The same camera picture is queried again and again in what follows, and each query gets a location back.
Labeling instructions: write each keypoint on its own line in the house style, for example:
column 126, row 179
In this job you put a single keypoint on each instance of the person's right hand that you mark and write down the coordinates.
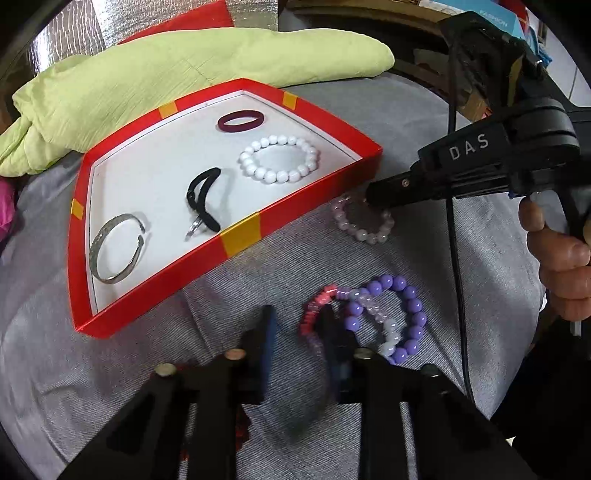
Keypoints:
column 564, row 264

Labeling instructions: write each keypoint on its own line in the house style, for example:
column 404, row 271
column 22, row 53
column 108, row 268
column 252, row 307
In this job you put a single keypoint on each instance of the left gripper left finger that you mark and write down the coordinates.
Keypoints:
column 258, row 344

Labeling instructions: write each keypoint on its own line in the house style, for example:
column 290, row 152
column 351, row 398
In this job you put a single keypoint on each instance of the silver foil insulation panel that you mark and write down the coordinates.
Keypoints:
column 88, row 27

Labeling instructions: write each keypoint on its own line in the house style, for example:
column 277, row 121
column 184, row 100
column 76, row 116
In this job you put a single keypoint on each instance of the red shallow box tray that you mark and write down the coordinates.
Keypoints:
column 209, row 175

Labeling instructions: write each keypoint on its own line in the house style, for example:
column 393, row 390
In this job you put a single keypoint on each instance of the red cushion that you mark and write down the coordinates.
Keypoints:
column 207, row 16

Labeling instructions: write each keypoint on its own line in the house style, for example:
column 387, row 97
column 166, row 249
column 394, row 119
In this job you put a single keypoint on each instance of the light green folded quilt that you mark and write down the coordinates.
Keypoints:
column 76, row 103

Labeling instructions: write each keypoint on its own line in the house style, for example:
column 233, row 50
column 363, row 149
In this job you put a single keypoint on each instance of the magenta pillow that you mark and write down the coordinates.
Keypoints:
column 7, row 207

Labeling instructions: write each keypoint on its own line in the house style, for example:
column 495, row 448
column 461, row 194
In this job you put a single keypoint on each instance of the grey bed blanket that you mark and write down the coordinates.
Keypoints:
column 58, row 388

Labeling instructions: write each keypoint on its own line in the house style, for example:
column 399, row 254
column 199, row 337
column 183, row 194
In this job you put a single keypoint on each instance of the silver bangle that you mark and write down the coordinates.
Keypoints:
column 116, row 248

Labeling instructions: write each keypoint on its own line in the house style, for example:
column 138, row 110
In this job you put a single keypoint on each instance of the blue cardboard box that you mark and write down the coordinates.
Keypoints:
column 510, row 16

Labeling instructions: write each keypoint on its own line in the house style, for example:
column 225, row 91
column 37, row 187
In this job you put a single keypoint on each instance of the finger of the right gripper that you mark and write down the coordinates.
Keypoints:
column 406, row 189

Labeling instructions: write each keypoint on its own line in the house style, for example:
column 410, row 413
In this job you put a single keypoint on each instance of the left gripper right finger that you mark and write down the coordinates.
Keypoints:
column 344, row 369

